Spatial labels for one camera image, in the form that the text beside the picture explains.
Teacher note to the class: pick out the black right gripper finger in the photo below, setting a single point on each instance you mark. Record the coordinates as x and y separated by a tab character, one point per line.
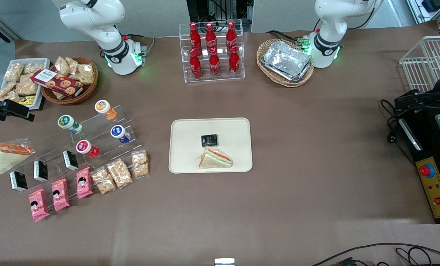
22	115
14	105

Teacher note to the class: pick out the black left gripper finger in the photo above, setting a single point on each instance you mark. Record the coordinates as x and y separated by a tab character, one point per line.
426	95
412	102

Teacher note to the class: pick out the green lid gum bottle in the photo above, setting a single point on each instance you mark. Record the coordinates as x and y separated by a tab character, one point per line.
69	123

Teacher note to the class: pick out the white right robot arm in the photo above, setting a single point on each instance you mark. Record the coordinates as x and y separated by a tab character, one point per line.
90	18

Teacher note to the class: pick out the red lid gum bottle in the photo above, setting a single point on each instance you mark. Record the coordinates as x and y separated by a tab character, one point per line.
87	148

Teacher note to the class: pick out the orange lid gum bottle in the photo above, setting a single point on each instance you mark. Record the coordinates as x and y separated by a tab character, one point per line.
105	109

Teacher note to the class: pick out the blue lid gum bottle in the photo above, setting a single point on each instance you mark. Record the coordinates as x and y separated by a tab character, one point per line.
120	133

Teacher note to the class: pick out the beige plastic tray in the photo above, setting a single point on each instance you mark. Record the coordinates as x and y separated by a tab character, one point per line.
185	147

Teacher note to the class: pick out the clear bag of crackers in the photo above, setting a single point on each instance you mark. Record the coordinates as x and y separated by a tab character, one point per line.
13	72
119	173
33	68
62	65
84	74
103	181
11	96
5	89
59	95
72	63
27	87
140	164

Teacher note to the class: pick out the yellow snack packet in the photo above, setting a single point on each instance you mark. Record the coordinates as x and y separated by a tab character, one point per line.
27	100

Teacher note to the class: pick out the wrapped triangle sandwich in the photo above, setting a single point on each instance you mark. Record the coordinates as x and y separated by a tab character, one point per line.
216	159
9	157

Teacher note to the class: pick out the black machine with yellow panel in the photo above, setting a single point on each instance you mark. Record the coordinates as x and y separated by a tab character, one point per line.
426	147

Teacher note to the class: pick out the red cookie box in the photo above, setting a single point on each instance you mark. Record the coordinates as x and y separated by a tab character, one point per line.
57	83

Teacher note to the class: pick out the white rectangular bin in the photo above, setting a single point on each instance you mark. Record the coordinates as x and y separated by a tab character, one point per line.
43	62

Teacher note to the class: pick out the small black box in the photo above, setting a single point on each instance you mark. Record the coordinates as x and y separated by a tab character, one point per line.
18	181
209	140
41	170
70	160

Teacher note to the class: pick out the red emergency stop button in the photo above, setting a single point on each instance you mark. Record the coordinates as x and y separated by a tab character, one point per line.
426	170

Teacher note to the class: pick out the brown round wicker basket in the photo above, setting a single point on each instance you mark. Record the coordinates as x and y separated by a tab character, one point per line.
89	92

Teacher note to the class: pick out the clear acrylic stepped stand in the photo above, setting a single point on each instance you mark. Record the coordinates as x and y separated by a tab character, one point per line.
94	127

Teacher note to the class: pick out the pink snack pack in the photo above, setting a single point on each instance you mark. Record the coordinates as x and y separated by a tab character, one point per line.
84	183
38	205
60	194

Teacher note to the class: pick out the stacked aluminium foil trays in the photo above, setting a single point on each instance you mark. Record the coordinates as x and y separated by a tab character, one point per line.
286	61

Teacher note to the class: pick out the light wicker basket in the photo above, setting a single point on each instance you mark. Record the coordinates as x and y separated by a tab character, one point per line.
266	46

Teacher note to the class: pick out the clear acrylic bottle rack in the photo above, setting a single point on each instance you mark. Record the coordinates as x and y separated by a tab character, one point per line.
238	66

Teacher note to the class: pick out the red cola bottle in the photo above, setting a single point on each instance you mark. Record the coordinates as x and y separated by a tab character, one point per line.
215	65
210	37
195	66
234	62
195	37
231	35

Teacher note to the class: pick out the small white device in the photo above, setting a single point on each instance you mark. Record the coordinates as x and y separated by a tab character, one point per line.
224	262

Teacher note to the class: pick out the metal shelf frame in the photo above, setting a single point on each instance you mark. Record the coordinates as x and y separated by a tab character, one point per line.
434	11

